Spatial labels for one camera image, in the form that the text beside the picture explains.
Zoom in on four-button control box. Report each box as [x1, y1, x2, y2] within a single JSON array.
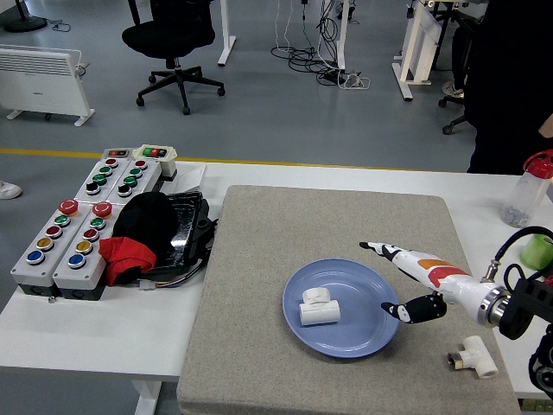
[[73, 157, 130, 205], [105, 158, 162, 205]]

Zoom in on plain white tee pipe fitting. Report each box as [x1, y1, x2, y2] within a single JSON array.
[[298, 286, 342, 328]]

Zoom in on red cloth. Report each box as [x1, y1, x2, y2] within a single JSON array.
[[99, 236, 157, 286]]

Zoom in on coloured wire harness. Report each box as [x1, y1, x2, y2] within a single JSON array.
[[137, 268, 205, 291]]

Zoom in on white green-red switch box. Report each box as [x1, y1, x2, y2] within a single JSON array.
[[131, 144, 178, 181]]

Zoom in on green tape roll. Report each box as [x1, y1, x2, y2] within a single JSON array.
[[519, 233, 553, 269]]

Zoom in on blue round plate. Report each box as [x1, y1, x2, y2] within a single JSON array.
[[282, 258, 402, 359]]

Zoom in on black cloth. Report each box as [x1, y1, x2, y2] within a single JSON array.
[[111, 191, 179, 260]]

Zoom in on black floor cable bundle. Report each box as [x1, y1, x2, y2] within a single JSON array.
[[270, 0, 346, 86]]

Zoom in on white panel heater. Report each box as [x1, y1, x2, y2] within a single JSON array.
[[0, 44, 96, 128]]

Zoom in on heater power cable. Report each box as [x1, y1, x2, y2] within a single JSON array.
[[73, 49, 92, 79]]

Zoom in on five-button control box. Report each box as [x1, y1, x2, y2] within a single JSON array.
[[51, 201, 114, 301], [10, 199, 83, 297]]

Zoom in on white desk leg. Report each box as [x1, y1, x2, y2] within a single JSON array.
[[334, 0, 351, 72], [217, 0, 238, 67]]

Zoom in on white tee fitting metal thread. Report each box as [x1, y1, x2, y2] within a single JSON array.
[[447, 335, 499, 380]]

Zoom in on white shoe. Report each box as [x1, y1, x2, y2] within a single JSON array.
[[0, 180, 23, 201]]

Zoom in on white desk frame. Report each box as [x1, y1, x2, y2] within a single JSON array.
[[391, 0, 460, 103]]

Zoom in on glossy black tray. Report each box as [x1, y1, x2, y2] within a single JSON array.
[[142, 191, 211, 274]]

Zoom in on white table leg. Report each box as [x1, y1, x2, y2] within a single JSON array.
[[131, 380, 162, 415]]

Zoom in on grey-brown table mat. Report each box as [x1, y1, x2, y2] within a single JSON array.
[[175, 184, 522, 415]]

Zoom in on clear bottle red cap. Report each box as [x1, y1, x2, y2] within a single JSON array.
[[500, 149, 553, 229]]

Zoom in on white paper sheet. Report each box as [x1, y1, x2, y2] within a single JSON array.
[[166, 163, 207, 194]]

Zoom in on black round stand base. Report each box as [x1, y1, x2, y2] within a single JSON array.
[[3, 0, 48, 34]]

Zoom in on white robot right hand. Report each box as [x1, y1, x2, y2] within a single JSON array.
[[359, 240, 493, 325]]

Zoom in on black office chair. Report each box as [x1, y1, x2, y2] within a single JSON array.
[[122, 0, 226, 116]]

